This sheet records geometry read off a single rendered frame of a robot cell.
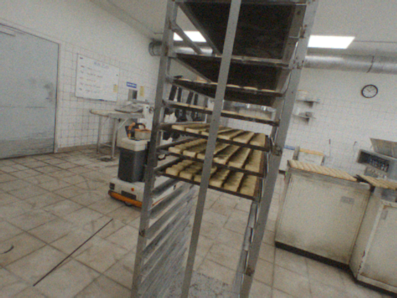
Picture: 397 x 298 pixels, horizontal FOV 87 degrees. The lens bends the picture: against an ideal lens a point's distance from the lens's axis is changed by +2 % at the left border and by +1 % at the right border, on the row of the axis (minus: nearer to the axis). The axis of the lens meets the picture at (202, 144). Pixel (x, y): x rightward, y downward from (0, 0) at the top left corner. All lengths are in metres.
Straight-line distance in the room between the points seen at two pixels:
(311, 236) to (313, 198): 0.40
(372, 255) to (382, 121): 4.56
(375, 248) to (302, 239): 0.58
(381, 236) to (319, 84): 4.60
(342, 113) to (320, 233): 4.34
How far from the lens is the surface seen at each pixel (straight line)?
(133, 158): 2.66
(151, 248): 1.07
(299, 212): 2.43
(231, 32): 0.78
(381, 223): 2.39
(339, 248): 2.63
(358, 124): 6.50
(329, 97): 6.39
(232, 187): 0.80
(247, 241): 0.90
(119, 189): 2.85
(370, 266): 2.54
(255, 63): 0.75
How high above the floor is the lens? 1.33
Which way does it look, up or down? 10 degrees down
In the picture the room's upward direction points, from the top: 10 degrees clockwise
